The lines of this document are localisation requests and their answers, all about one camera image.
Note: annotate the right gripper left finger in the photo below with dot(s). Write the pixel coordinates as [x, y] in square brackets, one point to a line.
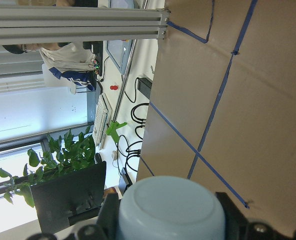
[98, 224]

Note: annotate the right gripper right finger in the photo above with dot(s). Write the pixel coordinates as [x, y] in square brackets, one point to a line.
[238, 227]

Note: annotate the light blue ikea cup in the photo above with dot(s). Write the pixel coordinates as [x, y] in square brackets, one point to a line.
[170, 208]

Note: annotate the black monitor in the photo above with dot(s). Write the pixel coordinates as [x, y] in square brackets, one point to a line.
[69, 199]

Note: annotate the green potted plant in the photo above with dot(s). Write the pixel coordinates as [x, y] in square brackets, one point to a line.
[67, 154]

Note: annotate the reacher grabber tool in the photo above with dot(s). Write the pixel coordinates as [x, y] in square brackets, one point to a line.
[114, 124]

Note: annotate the white keyboard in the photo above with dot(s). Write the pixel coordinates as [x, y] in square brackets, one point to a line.
[101, 121]

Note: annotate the small red object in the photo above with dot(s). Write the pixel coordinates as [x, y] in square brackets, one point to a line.
[114, 87]

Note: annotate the black power adapter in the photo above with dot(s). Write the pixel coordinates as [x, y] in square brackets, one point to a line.
[145, 86]

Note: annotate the seated person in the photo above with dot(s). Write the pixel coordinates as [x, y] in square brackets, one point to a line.
[63, 60]

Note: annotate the teach pendant tablet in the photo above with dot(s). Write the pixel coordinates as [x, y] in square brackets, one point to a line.
[119, 52]

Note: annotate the aluminium frame post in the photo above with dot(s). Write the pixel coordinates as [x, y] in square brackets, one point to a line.
[54, 24]

